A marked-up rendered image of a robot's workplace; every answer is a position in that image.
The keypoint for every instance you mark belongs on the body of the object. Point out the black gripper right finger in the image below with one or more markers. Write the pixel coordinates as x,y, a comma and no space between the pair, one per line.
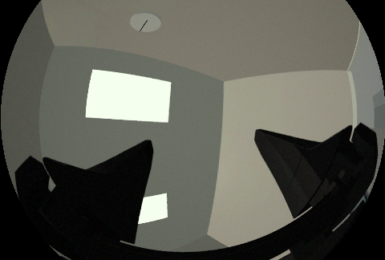
298,165

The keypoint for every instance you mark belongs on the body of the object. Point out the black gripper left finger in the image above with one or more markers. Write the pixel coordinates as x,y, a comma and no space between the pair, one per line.
113,190

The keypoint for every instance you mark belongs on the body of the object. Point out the grey square tray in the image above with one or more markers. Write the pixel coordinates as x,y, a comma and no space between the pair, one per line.
363,199

